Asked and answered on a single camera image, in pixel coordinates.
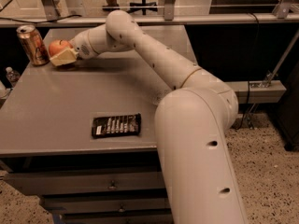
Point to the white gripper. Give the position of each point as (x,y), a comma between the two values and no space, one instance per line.
(80,46)

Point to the black office chair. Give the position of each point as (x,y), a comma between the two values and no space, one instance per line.
(143,5)

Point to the aluminium frame rail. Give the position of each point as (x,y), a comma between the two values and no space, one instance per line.
(254,92)

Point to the black snack bar wrapper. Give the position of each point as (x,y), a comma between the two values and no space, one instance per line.
(116,126)

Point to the orange soda can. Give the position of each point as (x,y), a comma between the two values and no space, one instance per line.
(33,45)

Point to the grey drawer cabinet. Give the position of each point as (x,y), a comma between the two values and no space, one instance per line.
(47,148)

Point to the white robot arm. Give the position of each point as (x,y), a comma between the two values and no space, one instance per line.
(190,121)

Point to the red apple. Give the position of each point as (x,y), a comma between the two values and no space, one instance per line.
(58,45)

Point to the clear plastic water bottle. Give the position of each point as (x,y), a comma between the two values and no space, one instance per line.
(13,76)

